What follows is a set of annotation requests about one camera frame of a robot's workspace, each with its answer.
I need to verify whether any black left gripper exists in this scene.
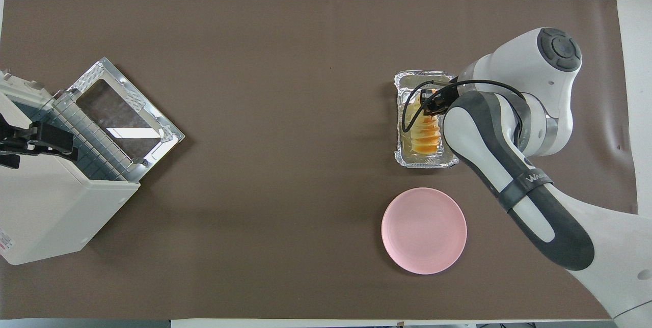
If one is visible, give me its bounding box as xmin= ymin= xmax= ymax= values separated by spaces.
xmin=0 ymin=114 xmax=80 ymax=169

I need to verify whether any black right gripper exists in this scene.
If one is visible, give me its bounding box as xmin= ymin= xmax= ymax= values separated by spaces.
xmin=419 ymin=84 xmax=460 ymax=117

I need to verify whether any yellow sliced bread loaf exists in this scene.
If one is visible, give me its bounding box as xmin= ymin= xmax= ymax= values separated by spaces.
xmin=406 ymin=90 xmax=443 ymax=156

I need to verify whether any aluminium foil tray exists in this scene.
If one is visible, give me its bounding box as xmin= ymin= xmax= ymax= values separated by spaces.
xmin=393 ymin=70 xmax=460 ymax=169

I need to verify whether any cream toaster oven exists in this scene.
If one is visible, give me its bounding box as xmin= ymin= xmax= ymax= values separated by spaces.
xmin=0 ymin=57 xmax=185 ymax=266

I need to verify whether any glass oven door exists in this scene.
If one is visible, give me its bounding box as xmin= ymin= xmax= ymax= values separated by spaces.
xmin=66 ymin=57 xmax=185 ymax=182

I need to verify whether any pink round plate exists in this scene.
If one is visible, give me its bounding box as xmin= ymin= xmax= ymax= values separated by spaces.
xmin=381 ymin=187 xmax=468 ymax=275

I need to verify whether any brown table mat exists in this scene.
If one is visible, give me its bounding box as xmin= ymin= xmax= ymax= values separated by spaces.
xmin=0 ymin=0 xmax=650 ymax=320

